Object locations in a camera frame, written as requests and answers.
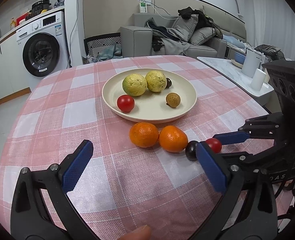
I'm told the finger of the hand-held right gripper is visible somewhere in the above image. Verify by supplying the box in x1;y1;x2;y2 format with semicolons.
221;142;288;167
212;112;286;146

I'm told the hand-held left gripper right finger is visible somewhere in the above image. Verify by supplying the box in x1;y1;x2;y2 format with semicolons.
196;141;278;240

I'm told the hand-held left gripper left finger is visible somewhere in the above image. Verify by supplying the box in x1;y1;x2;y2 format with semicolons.
10;140;94;240

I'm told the red tomato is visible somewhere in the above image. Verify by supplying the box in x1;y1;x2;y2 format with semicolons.
117;95;135;113
206;138;222;154

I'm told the brown longan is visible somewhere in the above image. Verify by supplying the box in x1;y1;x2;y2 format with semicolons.
166;93;181;108

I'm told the cream round plate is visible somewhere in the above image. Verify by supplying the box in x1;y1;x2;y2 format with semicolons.
102;68;197;123

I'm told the yellow guava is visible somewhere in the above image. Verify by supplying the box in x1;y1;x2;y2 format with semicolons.
145;70;167;93

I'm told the green-yellow guava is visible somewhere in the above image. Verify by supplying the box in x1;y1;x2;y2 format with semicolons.
122;74;148;97

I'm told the person's left hand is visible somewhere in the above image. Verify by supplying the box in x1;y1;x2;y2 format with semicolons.
118;224;152;240

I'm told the dark grape on table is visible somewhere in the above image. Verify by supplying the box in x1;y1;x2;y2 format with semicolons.
185;140;199;161

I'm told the pink checked tablecloth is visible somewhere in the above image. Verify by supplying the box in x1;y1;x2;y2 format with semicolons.
0;55;295;240

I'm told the white cup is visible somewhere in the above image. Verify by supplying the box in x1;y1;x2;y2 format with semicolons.
251;68;267;90

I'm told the orange tangerine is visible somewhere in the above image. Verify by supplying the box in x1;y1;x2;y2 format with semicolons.
159;125;189;153
129;122;159;148

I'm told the dark puffy jacket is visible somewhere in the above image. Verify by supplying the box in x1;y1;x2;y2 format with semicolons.
254;44;287;62

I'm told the white kettle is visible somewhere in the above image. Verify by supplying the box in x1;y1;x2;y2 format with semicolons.
242;48;263;78

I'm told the marble top coffee table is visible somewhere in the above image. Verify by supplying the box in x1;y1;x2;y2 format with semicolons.
197;55;275;105

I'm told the light blue cushion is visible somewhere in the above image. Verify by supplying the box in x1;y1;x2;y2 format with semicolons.
223;34;245;49

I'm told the small grey pillow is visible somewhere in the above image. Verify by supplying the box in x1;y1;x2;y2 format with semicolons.
190;26;218;46

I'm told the grey blanket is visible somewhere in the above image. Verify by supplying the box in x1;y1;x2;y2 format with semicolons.
160;27;190;55

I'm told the teal cloth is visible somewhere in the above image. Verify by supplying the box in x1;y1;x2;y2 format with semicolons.
97;44;123;61

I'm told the large grey pillow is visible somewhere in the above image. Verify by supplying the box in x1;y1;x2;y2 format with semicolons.
171;14;199;42

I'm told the white kitchen counter cabinet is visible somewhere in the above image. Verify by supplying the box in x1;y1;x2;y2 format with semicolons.
0;27;31;105

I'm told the white washing machine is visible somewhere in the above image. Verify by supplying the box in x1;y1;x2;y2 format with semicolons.
16;10;70;77

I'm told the zigzag patterned basket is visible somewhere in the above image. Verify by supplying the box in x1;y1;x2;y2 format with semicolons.
84;35;121;64

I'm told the black clothes pile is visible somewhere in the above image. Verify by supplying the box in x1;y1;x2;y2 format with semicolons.
178;6;223;39

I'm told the black jacket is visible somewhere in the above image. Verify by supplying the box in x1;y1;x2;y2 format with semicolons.
144;17;178;52

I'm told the grey sofa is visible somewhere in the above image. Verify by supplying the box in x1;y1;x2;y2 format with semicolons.
120;12;248;59

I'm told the red box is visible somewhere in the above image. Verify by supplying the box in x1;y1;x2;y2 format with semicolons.
16;12;31;27

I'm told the black rice cooker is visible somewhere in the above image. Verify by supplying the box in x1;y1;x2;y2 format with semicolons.
32;0;52;15

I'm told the black wall cable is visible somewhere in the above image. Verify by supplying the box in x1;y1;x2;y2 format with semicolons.
67;0;148;68

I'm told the white wall device green label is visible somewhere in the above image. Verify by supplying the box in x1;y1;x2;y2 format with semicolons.
139;0;150;13

